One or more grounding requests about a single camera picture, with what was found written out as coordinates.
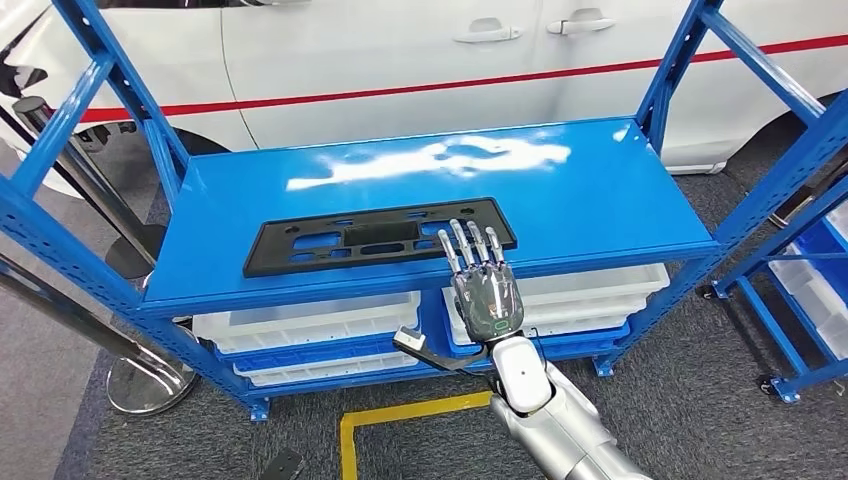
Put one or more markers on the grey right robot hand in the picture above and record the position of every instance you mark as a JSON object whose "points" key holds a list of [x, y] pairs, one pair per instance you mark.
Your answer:
{"points": [[487, 305]]}

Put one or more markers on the black plastic plate holder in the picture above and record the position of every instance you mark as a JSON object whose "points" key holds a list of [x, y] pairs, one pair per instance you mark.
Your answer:
{"points": [[371, 235]]}

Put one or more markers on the blue metal shelf rack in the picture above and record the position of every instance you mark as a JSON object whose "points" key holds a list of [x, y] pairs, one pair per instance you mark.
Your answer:
{"points": [[596, 199]]}

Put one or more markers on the blue wheeled shelf rack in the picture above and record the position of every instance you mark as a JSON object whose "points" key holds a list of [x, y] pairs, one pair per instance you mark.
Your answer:
{"points": [[762, 324]]}

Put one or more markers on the blue plastic bin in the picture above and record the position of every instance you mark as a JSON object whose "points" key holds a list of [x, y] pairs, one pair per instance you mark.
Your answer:
{"points": [[570, 346]]}

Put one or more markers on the white car red stripe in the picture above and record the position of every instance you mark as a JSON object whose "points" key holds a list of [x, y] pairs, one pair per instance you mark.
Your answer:
{"points": [[364, 66]]}

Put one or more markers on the dark round stanchion base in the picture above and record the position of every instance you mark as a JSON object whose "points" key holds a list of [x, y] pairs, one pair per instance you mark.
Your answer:
{"points": [[126, 255]]}

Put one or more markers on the black camera bracket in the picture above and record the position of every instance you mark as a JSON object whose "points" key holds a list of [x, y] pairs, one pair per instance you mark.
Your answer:
{"points": [[444, 361]]}

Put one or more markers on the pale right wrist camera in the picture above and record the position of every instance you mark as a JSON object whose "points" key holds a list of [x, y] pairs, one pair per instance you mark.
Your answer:
{"points": [[409, 340]]}

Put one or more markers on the chrome stanchion post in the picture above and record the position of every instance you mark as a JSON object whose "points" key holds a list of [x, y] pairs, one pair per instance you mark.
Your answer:
{"points": [[802, 199], [106, 199], [152, 391]]}

